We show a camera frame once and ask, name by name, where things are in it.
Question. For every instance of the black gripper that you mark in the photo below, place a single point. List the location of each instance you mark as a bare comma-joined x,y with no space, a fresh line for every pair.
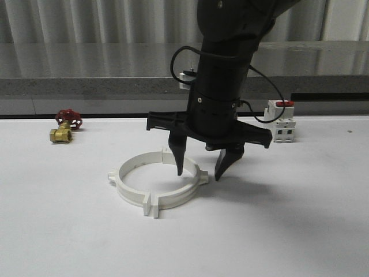
213,122

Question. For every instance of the white half pipe clamp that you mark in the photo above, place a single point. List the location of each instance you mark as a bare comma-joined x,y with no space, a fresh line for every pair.
180,196
140,178

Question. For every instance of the white circuit breaker red switch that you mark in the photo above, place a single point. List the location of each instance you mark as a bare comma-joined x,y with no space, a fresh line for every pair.
283,128

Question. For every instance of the brass valve red handwheel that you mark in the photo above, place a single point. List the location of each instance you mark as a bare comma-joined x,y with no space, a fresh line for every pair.
67,120

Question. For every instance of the grey stone counter ledge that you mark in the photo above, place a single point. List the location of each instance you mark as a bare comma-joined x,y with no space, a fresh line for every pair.
322,78

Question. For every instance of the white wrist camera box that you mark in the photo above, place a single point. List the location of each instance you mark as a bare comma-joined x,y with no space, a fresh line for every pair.
187,77

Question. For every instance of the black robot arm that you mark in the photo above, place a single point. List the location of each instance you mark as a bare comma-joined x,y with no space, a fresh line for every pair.
232,31

